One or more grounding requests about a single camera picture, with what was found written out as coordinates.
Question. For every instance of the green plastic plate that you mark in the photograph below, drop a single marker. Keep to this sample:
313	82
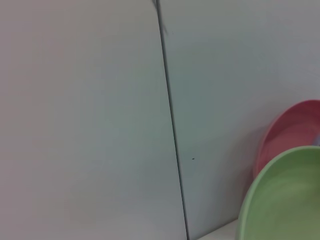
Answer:
287	200

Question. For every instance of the red plastic plate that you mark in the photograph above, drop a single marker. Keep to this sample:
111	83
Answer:
287	130

